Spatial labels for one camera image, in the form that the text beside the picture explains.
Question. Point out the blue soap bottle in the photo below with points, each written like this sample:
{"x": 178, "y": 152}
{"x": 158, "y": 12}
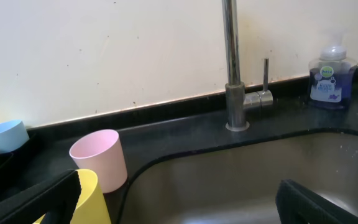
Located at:
{"x": 331, "y": 84}

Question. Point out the blue cup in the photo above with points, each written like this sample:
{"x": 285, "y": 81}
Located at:
{"x": 8, "y": 137}

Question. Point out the steel tap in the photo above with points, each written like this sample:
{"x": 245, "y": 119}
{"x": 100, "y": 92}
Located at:
{"x": 233, "y": 46}

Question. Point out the steel sink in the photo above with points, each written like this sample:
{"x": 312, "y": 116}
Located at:
{"x": 213, "y": 186}

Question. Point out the yellow cup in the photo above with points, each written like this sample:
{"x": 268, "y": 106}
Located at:
{"x": 92, "y": 202}

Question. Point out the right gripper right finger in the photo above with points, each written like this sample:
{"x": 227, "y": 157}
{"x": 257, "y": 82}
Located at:
{"x": 303, "y": 205}

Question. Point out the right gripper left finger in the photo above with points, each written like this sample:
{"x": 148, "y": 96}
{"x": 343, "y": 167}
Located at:
{"x": 42, "y": 199}

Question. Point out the pink cup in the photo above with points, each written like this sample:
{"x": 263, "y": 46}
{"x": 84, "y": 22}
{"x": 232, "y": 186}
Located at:
{"x": 104, "y": 161}

